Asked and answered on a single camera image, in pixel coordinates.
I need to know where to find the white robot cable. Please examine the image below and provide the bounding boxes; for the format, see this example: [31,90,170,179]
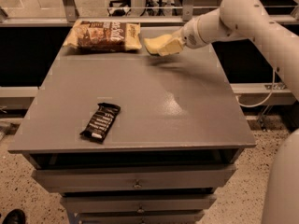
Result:
[237,67,277,108]

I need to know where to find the grey drawer cabinet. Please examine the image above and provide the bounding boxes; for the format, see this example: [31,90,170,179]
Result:
[7,25,257,224]

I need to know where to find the metal railing frame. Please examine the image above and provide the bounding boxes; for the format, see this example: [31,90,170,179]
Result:
[0,0,299,27]

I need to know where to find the brown chip bag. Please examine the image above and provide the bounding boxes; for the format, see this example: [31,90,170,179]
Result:
[63,21,142,52]

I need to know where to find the black snack bar wrapper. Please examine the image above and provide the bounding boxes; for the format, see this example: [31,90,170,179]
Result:
[80,103,121,143]

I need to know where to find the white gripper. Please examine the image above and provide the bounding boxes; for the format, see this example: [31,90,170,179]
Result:
[157,17,206,56]

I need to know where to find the black shoe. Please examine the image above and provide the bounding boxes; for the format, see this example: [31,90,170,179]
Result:
[2,209,26,224]

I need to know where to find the grey drawer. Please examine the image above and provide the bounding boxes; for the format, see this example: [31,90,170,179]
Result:
[78,211,205,224]
[32,164,236,193]
[61,194,216,214]

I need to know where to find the middle grey drawer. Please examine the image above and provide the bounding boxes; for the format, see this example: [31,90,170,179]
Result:
[61,194,216,214]

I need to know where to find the yellow sponge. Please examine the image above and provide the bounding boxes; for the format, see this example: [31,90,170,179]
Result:
[144,35,172,55]

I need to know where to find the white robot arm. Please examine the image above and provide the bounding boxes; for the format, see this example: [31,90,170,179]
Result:
[158,0,299,224]

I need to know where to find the top grey drawer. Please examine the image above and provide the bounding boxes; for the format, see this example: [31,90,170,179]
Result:
[32,164,236,193]

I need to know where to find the bottom grey drawer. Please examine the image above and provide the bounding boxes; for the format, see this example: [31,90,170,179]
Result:
[78,211,205,224]

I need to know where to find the black office chair base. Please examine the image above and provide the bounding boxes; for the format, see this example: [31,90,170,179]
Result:
[107,0,131,17]

